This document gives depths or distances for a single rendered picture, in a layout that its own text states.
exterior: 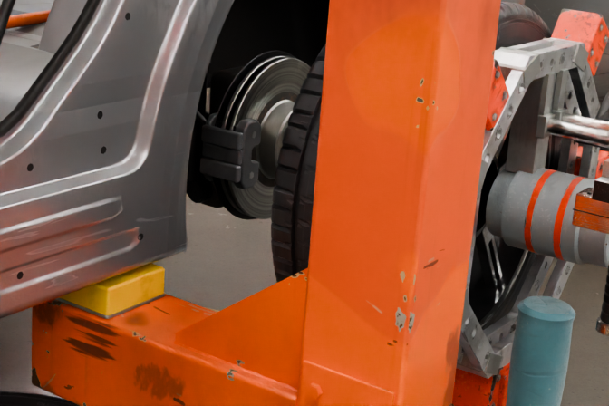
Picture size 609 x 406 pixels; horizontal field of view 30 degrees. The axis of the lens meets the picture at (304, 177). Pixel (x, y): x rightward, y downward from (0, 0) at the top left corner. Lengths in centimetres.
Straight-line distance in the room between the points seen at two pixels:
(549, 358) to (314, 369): 44
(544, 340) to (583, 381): 159
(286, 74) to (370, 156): 81
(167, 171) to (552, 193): 61
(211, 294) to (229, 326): 207
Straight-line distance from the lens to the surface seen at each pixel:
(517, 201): 187
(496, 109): 169
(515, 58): 177
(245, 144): 207
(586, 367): 349
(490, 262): 208
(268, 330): 159
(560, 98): 190
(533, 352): 182
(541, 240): 187
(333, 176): 144
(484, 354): 188
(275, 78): 217
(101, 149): 171
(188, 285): 376
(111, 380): 180
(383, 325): 146
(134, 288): 181
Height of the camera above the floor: 139
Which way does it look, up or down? 16 degrees down
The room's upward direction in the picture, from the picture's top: 4 degrees clockwise
